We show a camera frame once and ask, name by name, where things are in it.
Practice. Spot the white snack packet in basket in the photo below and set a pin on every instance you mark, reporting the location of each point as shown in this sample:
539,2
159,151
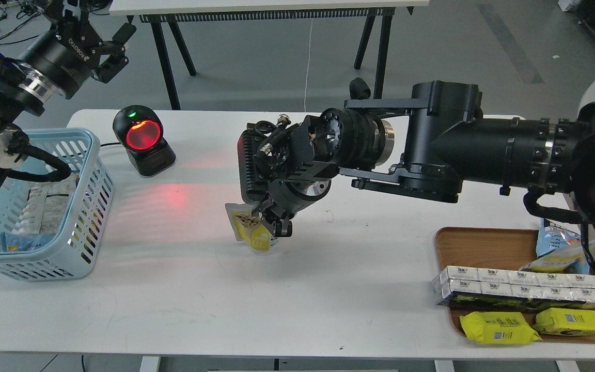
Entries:
46,206

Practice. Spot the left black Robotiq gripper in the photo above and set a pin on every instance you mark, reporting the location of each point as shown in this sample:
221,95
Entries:
70,52

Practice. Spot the yellow white snack pouch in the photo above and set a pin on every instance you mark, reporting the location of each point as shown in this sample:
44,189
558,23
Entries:
248,227

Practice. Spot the yellow wrapped pack right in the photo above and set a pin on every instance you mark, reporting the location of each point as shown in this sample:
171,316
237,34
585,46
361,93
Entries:
565,322

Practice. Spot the yellow wrapped pack left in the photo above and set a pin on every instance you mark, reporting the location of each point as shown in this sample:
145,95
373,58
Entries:
498,328

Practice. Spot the brown wooden tray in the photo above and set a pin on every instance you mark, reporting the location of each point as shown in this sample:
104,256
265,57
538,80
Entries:
495,248

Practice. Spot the background black-legged table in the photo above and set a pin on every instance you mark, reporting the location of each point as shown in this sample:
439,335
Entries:
157,13

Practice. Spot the yellow wrapped pack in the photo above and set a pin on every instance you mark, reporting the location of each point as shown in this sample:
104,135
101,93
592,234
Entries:
498,328
565,322

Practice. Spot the yellow silver snack pouch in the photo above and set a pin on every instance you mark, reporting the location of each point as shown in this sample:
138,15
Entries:
558,255

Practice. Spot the blue snack bag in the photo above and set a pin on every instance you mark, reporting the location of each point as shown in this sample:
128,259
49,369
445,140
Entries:
550,228

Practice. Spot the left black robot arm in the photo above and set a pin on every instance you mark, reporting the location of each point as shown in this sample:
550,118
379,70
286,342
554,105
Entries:
23,89

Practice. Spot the black barcode scanner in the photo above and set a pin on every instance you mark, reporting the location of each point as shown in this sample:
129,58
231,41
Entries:
140,131

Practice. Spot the silver boxed multipack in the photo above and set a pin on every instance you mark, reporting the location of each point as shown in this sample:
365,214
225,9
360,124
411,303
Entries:
506,290

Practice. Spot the blue snack packet in basket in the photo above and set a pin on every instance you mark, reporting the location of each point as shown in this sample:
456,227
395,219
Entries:
23,243

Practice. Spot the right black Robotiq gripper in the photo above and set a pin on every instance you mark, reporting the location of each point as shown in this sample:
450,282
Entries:
287,199

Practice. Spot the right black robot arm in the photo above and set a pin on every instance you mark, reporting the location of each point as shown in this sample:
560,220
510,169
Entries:
424,147

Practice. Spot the light blue plastic basket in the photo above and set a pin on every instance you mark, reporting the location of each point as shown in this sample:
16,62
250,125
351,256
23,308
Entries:
72,253

